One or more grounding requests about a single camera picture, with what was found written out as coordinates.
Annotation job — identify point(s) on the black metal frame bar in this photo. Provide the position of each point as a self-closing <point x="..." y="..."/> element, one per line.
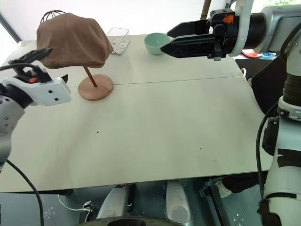
<point x="215" y="204"/>

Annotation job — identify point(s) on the blue plastic item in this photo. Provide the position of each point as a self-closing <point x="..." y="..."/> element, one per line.
<point x="268" y="55"/>

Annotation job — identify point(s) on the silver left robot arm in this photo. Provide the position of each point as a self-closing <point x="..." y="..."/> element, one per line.
<point x="7" y="117"/>

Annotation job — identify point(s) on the silver robot leg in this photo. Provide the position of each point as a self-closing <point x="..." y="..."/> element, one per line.
<point x="177" y="202"/>
<point x="113" y="202"/>

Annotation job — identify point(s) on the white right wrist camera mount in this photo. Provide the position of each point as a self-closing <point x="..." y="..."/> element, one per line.
<point x="243" y="21"/>

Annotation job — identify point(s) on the light green bowl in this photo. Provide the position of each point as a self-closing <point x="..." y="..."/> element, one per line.
<point x="154" y="44"/>

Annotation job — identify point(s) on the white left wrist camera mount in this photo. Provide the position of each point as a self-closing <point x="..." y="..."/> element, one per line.
<point x="47" y="93"/>

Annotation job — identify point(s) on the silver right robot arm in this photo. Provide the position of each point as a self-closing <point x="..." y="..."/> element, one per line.
<point x="282" y="176"/>

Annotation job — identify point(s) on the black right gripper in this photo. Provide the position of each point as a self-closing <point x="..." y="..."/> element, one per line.
<point x="224" y="35"/>

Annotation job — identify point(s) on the clear plastic box with washers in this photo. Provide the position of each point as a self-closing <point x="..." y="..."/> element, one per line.
<point x="121" y="43"/>

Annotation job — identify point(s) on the silver right robot leg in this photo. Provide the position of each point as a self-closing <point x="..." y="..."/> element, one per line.
<point x="177" y="202"/>

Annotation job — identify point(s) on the red flat dish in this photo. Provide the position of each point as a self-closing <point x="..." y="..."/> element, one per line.
<point x="251" y="54"/>

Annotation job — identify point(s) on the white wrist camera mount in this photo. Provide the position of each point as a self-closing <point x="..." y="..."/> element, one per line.
<point x="243" y="21"/>
<point x="47" y="93"/>

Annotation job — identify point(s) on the silver left robot leg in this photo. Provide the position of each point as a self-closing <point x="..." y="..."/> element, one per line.
<point x="113" y="202"/>

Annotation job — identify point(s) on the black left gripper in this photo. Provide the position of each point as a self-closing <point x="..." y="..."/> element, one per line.
<point x="38" y="74"/>

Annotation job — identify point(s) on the brown cap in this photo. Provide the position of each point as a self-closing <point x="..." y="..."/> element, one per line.
<point x="73" y="40"/>

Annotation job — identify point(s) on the black side table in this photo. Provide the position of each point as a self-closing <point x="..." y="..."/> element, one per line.
<point x="265" y="80"/>

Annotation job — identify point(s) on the black and white shoe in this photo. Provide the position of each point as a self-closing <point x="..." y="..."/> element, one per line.
<point x="242" y="183"/>

